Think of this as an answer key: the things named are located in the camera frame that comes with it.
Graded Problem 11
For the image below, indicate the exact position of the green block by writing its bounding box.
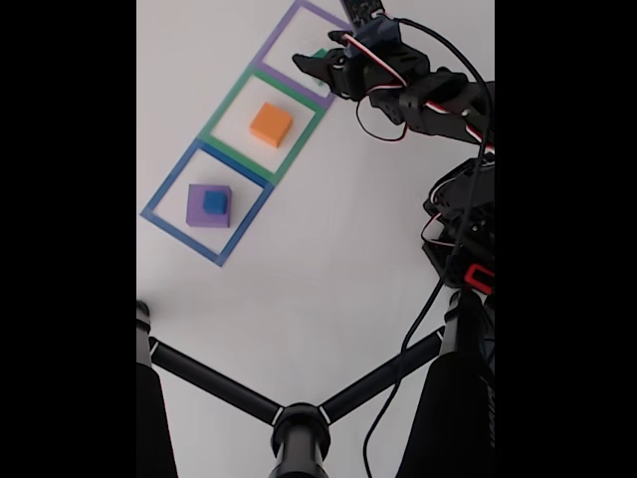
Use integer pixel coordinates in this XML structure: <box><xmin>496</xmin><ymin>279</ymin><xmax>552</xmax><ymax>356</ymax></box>
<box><xmin>309</xmin><ymin>48</ymin><xmax>332</xmax><ymax>97</ymax></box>

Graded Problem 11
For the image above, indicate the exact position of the orange block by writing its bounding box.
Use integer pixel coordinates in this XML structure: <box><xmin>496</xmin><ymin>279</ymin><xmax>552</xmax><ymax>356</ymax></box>
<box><xmin>249</xmin><ymin>102</ymin><xmax>294</xmax><ymax>149</ymax></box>

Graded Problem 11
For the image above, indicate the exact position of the small blue cube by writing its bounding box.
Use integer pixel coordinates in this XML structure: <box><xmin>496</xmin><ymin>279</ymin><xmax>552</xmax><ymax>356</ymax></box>
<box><xmin>202</xmin><ymin>189</ymin><xmax>228</xmax><ymax>213</ymax></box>

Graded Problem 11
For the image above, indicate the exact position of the purple block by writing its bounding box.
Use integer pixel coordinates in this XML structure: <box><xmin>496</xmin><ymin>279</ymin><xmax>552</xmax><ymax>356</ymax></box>
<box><xmin>186</xmin><ymin>183</ymin><xmax>233</xmax><ymax>229</ymax></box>

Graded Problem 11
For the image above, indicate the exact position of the purple tape square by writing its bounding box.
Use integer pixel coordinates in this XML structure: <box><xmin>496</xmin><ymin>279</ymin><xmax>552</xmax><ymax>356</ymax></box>
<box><xmin>252</xmin><ymin>0</ymin><xmax>355</xmax><ymax>110</ymax></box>

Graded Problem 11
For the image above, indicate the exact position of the green tape square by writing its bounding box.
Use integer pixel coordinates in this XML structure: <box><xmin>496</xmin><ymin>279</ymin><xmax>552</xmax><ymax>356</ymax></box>
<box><xmin>198</xmin><ymin>64</ymin><xmax>327</xmax><ymax>186</ymax></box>

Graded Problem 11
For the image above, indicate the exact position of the blue tape square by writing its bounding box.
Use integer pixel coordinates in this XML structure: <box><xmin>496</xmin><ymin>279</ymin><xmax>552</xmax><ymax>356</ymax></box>
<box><xmin>140</xmin><ymin>137</ymin><xmax>276</xmax><ymax>268</ymax></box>

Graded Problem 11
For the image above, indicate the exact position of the red clamp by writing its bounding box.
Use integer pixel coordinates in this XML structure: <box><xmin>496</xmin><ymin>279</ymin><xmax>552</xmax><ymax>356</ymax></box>
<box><xmin>465</xmin><ymin>263</ymin><xmax>496</xmax><ymax>296</ymax></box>

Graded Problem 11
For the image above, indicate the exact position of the camera board with blue mount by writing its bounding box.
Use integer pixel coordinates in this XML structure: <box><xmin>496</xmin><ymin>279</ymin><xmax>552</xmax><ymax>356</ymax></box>
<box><xmin>339</xmin><ymin>0</ymin><xmax>402</xmax><ymax>56</ymax></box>

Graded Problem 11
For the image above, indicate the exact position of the black camera tripod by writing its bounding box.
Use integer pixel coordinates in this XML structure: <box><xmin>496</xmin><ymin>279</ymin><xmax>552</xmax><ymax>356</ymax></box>
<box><xmin>136</xmin><ymin>288</ymin><xmax>496</xmax><ymax>478</ymax></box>

